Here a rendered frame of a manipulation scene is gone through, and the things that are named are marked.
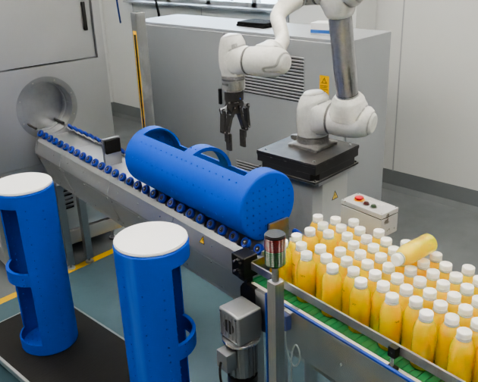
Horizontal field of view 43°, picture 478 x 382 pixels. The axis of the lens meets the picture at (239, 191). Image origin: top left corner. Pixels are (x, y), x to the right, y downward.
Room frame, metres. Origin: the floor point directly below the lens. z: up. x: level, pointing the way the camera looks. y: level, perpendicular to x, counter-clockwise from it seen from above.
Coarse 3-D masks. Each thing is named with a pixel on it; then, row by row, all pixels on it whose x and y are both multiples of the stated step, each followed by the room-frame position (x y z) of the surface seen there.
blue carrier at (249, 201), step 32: (160, 128) 2.80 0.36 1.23; (128, 160) 2.72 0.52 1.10; (160, 160) 2.53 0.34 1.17; (192, 160) 2.40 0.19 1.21; (224, 160) 2.55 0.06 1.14; (192, 192) 2.31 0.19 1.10; (224, 192) 2.16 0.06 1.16; (256, 192) 2.11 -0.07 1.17; (288, 192) 2.22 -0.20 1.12; (224, 224) 2.21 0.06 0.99; (256, 224) 2.11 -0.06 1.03
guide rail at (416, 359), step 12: (252, 264) 1.91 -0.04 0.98; (264, 276) 1.86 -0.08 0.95; (288, 288) 1.76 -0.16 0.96; (312, 300) 1.67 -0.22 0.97; (336, 312) 1.59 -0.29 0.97; (348, 324) 1.55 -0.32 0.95; (360, 324) 1.52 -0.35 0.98; (372, 336) 1.48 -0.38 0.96; (384, 336) 1.46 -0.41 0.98; (420, 360) 1.35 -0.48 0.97; (432, 372) 1.32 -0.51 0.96; (444, 372) 1.29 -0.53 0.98
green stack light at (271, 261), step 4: (264, 252) 1.58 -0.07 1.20; (268, 252) 1.56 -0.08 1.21; (280, 252) 1.56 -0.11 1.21; (284, 252) 1.57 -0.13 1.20; (264, 256) 1.59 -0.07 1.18; (268, 256) 1.56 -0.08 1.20; (272, 256) 1.56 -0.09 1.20; (276, 256) 1.55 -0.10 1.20; (280, 256) 1.56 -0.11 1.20; (284, 256) 1.57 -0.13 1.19; (268, 260) 1.56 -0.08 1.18; (272, 260) 1.56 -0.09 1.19; (276, 260) 1.55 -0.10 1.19; (280, 260) 1.56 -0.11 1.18; (284, 260) 1.57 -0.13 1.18; (268, 264) 1.56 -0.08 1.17; (272, 264) 1.56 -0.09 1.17; (276, 264) 1.55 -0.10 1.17; (280, 264) 1.56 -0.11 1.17; (284, 264) 1.57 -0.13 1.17
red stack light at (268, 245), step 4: (264, 240) 1.58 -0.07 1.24; (268, 240) 1.56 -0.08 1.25; (280, 240) 1.56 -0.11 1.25; (284, 240) 1.57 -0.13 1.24; (264, 244) 1.58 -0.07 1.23; (268, 244) 1.56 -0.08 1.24; (272, 244) 1.56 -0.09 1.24; (276, 244) 1.55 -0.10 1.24; (280, 244) 1.56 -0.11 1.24; (284, 244) 1.57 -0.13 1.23; (264, 248) 1.58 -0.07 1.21; (268, 248) 1.56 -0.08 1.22; (272, 248) 1.56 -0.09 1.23; (276, 248) 1.55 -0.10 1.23; (280, 248) 1.56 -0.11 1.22; (284, 248) 1.57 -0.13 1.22; (272, 252) 1.56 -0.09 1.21; (276, 252) 1.55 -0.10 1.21
